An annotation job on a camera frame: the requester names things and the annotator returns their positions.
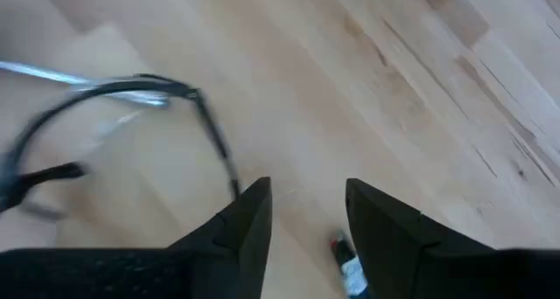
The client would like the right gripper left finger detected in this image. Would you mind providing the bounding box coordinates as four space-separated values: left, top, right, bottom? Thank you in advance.
0 176 273 299

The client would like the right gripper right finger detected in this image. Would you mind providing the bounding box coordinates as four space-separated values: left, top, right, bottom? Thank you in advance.
345 178 560 299

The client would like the black cylinder with white label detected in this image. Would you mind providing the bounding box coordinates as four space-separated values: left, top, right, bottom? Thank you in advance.
328 231 371 299

